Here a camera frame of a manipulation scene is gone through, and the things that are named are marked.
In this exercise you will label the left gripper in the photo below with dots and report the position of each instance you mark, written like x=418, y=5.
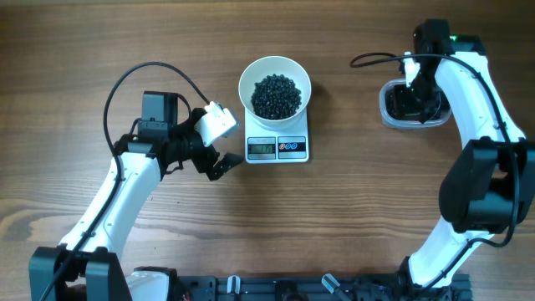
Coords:
x=203, y=164

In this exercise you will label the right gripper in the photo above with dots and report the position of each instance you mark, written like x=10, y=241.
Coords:
x=410, y=109

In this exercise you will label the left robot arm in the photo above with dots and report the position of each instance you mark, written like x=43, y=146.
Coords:
x=86, y=263

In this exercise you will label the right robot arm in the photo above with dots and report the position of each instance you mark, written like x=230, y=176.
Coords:
x=490, y=187

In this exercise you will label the white digital kitchen scale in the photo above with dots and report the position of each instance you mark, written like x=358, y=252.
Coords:
x=273, y=145

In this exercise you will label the black beans in bowl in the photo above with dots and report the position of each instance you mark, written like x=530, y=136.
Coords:
x=276, y=97

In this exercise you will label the white bowl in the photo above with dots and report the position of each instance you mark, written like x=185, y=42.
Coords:
x=259, y=69

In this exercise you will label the clear plastic container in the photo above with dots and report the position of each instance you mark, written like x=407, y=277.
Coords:
x=446, y=113

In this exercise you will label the black beans in container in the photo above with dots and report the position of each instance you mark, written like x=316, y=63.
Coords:
x=390, y=103

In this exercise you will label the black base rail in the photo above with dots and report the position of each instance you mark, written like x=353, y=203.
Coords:
x=373, y=287

